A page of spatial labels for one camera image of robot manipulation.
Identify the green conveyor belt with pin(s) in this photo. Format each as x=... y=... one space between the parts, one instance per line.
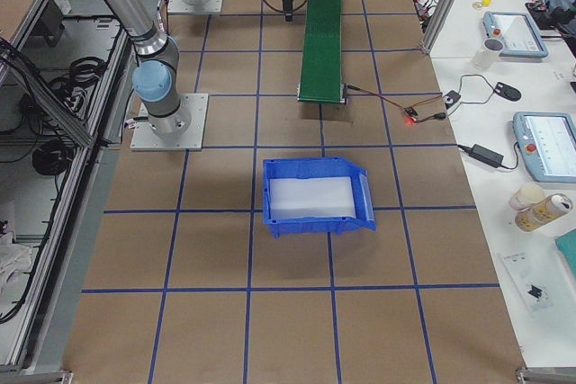
x=321 y=68

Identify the red LED controller board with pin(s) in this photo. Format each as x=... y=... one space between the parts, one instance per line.
x=411 y=115

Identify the white paper cup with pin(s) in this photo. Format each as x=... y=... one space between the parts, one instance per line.
x=488 y=53

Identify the blue plastic bin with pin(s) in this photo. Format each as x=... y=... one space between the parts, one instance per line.
x=316 y=167

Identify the white foam sheet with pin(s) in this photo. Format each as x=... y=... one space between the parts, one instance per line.
x=292 y=198

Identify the far teach pendant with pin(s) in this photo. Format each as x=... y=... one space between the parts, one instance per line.
x=517 y=32

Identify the teach pendant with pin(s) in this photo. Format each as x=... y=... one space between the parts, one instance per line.
x=517 y=32
x=547 y=145

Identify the black computer mouse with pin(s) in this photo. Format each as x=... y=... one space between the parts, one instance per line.
x=507 y=92

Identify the black power adapter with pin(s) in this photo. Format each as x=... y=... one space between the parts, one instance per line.
x=486 y=156

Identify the near teach pendant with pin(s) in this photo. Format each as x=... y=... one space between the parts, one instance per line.
x=547 y=145

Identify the white plastic cup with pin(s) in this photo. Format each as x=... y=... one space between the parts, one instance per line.
x=527 y=195

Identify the yellow drink can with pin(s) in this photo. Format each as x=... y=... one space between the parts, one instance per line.
x=545 y=211

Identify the clear plastic bag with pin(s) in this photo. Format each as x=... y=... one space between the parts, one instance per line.
x=542 y=280

